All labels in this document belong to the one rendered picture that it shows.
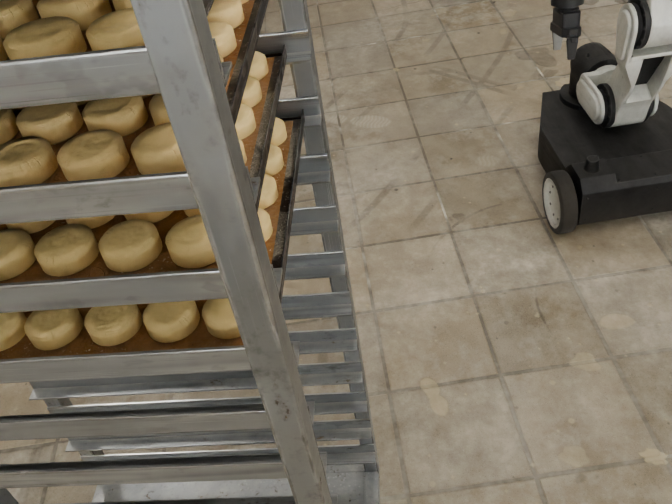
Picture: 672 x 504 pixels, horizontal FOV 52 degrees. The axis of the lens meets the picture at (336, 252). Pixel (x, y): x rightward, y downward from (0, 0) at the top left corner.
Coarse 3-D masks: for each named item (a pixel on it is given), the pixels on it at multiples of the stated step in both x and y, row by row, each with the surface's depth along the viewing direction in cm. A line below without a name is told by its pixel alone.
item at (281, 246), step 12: (288, 120) 90; (300, 120) 87; (300, 132) 85; (300, 144) 84; (288, 156) 83; (288, 168) 81; (288, 180) 80; (288, 192) 78; (288, 204) 76; (288, 216) 72; (288, 228) 72; (276, 240) 72; (288, 240) 71; (276, 252) 70; (276, 264) 69
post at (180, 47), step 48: (144, 0) 35; (192, 0) 36; (192, 48) 37; (192, 96) 39; (192, 144) 41; (240, 192) 43; (240, 240) 46; (240, 288) 49; (288, 336) 56; (288, 384) 56; (288, 432) 61; (288, 480) 66
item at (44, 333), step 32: (288, 128) 88; (0, 320) 65; (32, 320) 64; (64, 320) 64; (96, 320) 63; (128, 320) 63; (160, 320) 62; (192, 320) 63; (224, 320) 61; (0, 352) 65; (32, 352) 64; (64, 352) 63; (96, 352) 63
